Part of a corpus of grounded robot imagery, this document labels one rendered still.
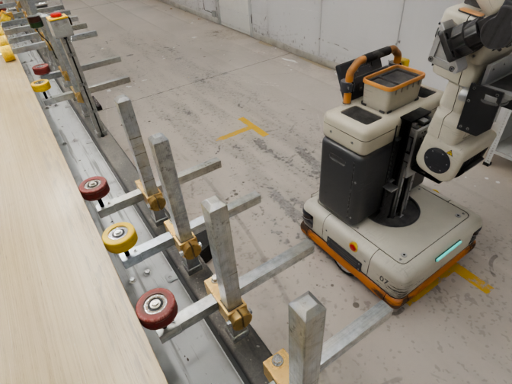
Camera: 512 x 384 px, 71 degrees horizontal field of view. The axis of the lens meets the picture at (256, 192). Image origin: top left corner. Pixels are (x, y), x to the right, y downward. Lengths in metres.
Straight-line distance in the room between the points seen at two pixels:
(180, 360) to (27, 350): 0.37
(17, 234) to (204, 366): 0.58
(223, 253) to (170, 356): 0.44
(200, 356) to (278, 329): 0.78
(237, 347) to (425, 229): 1.19
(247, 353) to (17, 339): 0.48
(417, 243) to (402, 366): 0.52
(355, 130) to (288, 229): 0.87
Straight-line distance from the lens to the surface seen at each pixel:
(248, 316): 0.84
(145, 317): 0.78
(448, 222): 1.94
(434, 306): 1.96
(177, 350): 1.06
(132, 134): 1.06
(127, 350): 0.76
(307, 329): 0.49
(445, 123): 1.44
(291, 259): 0.93
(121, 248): 0.95
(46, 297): 0.92
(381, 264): 1.69
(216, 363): 1.02
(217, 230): 0.65
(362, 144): 1.49
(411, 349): 1.80
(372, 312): 0.84
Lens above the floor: 1.53
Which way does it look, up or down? 39 degrees down
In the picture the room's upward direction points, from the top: 5 degrees counter-clockwise
